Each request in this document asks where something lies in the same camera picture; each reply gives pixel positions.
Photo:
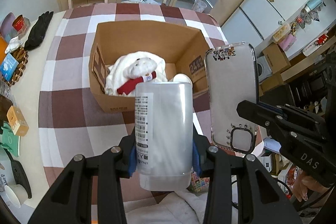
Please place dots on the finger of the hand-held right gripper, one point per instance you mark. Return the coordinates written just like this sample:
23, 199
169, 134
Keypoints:
291, 111
262, 119

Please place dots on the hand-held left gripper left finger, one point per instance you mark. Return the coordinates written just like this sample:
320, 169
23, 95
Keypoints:
132, 163

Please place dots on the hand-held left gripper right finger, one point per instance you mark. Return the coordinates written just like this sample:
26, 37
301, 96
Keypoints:
196, 158

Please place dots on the clear phone case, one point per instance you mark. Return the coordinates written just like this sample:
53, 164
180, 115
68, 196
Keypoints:
231, 87

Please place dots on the clear cotton swab canister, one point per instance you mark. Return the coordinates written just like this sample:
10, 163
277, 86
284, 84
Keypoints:
168, 121

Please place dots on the white plush toy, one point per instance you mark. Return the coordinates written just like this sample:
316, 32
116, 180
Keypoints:
115, 77

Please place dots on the white plush bear red scarf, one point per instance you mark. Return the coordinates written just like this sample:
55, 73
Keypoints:
141, 66

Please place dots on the clear food container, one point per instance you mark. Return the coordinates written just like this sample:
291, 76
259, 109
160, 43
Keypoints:
281, 32

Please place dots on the person's right hand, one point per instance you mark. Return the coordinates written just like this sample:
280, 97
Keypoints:
302, 187

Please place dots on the colourful boxes on floor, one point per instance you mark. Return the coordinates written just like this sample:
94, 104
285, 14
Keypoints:
199, 183

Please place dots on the black cabinet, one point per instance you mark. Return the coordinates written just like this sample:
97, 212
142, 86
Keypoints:
307, 90

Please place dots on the small white washing machine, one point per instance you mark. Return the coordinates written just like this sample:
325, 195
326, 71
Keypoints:
263, 69

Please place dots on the small brown cardboard box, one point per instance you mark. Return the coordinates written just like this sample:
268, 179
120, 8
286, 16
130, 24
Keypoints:
275, 58

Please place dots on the white towel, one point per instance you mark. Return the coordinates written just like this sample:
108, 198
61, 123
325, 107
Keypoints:
168, 208

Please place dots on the pink box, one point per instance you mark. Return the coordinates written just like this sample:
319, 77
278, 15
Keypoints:
287, 43

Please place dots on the checked tablecloth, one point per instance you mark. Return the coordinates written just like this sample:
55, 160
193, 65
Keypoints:
68, 119

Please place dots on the white round lid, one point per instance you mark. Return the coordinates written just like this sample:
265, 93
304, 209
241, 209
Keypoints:
181, 78

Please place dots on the teal cup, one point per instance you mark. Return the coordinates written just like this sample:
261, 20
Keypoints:
313, 3

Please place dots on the black mesh tool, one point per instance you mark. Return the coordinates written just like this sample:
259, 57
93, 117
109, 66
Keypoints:
19, 176

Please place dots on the white paper cup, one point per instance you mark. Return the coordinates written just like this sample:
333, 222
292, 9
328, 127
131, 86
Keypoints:
14, 195

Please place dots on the small orange box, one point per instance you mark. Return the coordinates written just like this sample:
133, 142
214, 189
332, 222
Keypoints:
17, 121

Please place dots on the green paper item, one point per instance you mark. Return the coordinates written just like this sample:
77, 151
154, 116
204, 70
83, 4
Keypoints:
9, 140

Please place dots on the white waste bin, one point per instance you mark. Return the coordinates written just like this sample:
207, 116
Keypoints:
200, 6

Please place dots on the woven wicker mat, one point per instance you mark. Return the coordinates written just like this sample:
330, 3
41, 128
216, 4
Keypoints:
22, 61

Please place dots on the blue tissue packet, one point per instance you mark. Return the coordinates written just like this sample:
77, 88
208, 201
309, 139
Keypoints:
8, 66

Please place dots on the black glove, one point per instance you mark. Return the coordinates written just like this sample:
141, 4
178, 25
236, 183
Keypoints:
38, 32

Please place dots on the white crumpled cloth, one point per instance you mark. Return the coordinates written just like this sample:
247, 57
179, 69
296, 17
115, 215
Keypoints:
14, 44

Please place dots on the purple bowl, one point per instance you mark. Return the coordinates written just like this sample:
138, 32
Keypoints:
6, 24

